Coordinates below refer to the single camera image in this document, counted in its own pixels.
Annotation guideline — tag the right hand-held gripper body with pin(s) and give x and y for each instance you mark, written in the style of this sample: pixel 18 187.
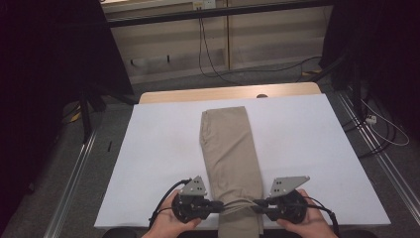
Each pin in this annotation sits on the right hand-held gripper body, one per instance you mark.
pixel 284 185

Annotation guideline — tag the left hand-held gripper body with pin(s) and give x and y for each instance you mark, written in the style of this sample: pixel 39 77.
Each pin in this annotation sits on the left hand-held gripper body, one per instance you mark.
pixel 195 188

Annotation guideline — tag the beige pants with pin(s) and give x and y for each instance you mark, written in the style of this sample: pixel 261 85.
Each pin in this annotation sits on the beige pants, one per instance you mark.
pixel 228 148

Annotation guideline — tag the person's left hand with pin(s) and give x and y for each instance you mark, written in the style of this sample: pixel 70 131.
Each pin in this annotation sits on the person's left hand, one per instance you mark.
pixel 165 224

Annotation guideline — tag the person's right hand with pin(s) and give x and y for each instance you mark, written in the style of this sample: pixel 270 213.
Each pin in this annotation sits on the person's right hand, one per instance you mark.
pixel 313 228

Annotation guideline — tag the white board table cover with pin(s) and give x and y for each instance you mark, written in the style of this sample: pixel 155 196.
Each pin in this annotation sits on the white board table cover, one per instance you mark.
pixel 158 132

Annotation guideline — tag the small black floor object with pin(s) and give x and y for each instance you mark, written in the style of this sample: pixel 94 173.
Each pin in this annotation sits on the small black floor object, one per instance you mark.
pixel 110 146

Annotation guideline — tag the white power plug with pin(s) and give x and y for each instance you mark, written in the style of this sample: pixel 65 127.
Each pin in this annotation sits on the white power plug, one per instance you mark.
pixel 371 119

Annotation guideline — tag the black metal stand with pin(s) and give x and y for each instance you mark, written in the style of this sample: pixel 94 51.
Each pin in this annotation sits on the black metal stand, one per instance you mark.
pixel 85 122
pixel 356 99

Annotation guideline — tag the yellow tape strip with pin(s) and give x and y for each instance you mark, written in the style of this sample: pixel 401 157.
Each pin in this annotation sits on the yellow tape strip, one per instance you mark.
pixel 76 117
pixel 312 72

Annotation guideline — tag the black curtain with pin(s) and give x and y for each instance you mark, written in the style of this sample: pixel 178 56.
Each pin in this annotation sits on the black curtain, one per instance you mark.
pixel 49 66
pixel 379 49

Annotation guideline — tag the black horizontal bar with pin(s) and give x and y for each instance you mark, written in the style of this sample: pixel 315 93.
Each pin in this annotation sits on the black horizontal bar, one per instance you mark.
pixel 198 14

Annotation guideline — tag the metal floor rail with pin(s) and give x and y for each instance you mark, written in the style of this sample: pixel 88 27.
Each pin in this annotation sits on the metal floor rail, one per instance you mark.
pixel 389 165
pixel 71 188

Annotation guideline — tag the wall socket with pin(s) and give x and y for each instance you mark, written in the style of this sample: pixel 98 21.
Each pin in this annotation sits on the wall socket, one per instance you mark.
pixel 204 4

